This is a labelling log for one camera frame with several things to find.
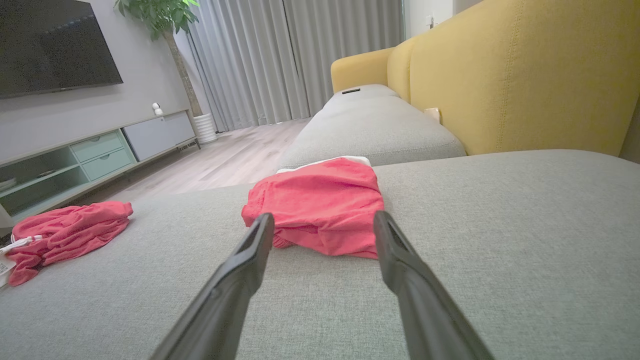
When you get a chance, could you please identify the red garment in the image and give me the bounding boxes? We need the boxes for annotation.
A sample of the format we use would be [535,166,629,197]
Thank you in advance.
[241,156,385,259]

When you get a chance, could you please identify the red and white shorts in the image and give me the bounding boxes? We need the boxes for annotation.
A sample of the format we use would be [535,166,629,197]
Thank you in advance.
[0,201,134,288]

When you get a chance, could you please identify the pale green television cabinet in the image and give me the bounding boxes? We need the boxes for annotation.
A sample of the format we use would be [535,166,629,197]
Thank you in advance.
[0,109,202,231]

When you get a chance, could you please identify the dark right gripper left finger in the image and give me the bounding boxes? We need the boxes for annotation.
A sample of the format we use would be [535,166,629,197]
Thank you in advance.
[150,212,275,360]

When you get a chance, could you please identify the white ribbed plant pot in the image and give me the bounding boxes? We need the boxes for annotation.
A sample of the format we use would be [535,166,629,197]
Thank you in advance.
[194,113,218,145]

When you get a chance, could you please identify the grey pleated curtain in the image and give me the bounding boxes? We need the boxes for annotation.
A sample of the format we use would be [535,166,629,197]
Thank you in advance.
[186,0,311,132]
[282,0,406,118]

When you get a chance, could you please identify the black flat screen television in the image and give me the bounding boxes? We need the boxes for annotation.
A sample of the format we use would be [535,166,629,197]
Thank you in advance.
[0,0,124,99]

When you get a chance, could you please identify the green potted tree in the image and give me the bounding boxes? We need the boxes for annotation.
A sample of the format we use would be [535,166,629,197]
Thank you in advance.
[114,0,203,118]

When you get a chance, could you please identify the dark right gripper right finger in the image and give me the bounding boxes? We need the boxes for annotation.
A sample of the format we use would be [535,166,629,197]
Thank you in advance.
[373,210,496,360]

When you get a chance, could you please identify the narrow grey sofa seat cushion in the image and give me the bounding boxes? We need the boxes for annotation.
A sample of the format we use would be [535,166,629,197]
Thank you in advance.
[277,84,467,171]

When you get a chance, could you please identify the yellow fabric sofa backrest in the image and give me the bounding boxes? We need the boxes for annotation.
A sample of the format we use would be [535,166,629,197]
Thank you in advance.
[330,0,640,157]

